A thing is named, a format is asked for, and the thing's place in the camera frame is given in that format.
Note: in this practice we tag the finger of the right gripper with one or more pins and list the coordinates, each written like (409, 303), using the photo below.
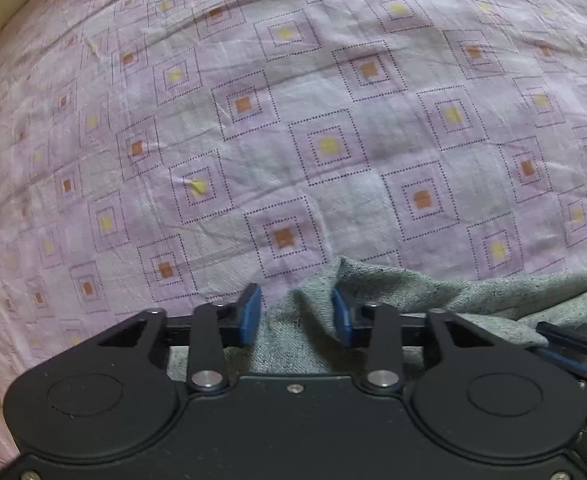
(573, 367)
(563, 337)

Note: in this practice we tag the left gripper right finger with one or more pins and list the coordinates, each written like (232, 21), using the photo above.
(456, 353)

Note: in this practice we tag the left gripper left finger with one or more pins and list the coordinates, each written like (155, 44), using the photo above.
(206, 333)

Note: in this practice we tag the grey pants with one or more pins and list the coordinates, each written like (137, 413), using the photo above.
(297, 336)

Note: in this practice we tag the pink patterned bed sheet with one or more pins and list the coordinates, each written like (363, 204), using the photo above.
(164, 153)

